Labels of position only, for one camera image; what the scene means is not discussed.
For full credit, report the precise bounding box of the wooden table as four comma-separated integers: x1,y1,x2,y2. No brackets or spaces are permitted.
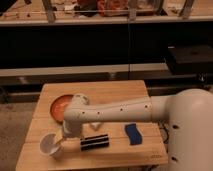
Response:
16,80,168,171

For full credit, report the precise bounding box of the white ceramic cup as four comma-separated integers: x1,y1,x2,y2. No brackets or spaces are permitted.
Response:
39,133,61,157

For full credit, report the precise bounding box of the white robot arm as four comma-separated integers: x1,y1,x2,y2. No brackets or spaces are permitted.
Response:
54,89,213,171

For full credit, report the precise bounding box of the black box on shelf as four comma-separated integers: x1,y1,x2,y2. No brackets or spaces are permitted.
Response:
165,45,213,75

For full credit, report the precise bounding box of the white tube bottle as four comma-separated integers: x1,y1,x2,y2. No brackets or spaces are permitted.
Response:
89,122,101,131

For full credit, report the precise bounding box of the orange ceramic bowl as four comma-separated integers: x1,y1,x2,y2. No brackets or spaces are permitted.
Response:
50,94,73,123

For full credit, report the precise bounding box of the blue sponge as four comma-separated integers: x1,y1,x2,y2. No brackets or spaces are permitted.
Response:
124,123,142,145

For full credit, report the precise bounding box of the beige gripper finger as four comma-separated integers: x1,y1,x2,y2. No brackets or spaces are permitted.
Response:
54,130,63,144

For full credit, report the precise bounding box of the black white striped block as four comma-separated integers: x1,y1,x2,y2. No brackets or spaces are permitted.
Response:
80,134,109,151

